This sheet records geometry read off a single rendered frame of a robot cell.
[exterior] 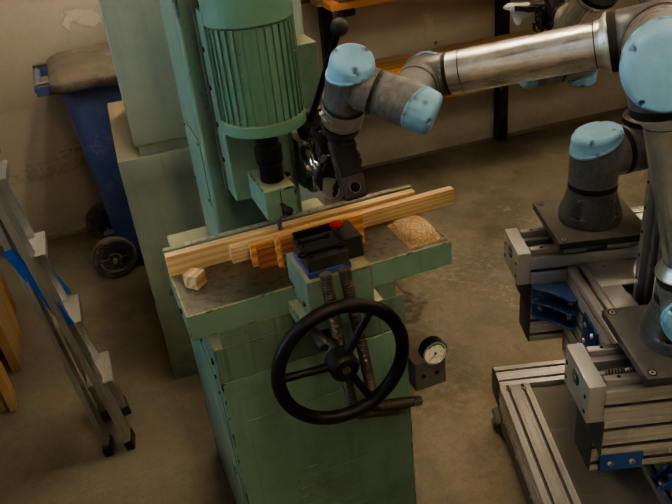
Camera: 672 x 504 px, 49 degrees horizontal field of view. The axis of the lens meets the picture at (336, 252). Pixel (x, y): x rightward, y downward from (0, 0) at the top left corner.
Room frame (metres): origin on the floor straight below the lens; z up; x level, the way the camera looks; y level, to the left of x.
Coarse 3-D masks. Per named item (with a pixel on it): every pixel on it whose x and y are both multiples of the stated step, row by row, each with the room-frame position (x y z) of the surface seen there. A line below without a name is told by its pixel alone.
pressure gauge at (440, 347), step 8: (432, 336) 1.36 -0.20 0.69; (424, 344) 1.35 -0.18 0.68; (432, 344) 1.34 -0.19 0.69; (440, 344) 1.34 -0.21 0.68; (424, 352) 1.33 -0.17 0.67; (432, 352) 1.34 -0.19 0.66; (440, 352) 1.34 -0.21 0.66; (424, 360) 1.33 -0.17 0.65; (432, 360) 1.34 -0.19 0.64; (440, 360) 1.34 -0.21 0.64
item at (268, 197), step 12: (252, 180) 1.51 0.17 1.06; (288, 180) 1.47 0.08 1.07; (252, 192) 1.53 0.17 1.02; (264, 192) 1.42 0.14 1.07; (276, 192) 1.42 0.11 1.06; (288, 192) 1.43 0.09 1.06; (264, 204) 1.43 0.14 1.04; (276, 204) 1.42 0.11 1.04; (288, 204) 1.43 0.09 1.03; (276, 216) 1.42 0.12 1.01; (288, 216) 1.43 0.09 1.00
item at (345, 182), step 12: (336, 144) 1.24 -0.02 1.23; (348, 144) 1.24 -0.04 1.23; (336, 156) 1.22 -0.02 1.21; (348, 156) 1.23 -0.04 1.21; (336, 168) 1.22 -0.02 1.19; (348, 168) 1.22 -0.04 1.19; (360, 168) 1.22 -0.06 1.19; (348, 180) 1.21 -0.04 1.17; (360, 180) 1.21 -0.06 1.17; (348, 192) 1.20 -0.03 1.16; (360, 192) 1.20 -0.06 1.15
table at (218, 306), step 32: (384, 224) 1.53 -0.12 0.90; (384, 256) 1.39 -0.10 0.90; (416, 256) 1.40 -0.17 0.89; (448, 256) 1.42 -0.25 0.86; (224, 288) 1.33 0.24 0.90; (256, 288) 1.32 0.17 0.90; (288, 288) 1.31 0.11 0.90; (192, 320) 1.24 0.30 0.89; (224, 320) 1.26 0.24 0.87; (256, 320) 1.28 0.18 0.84
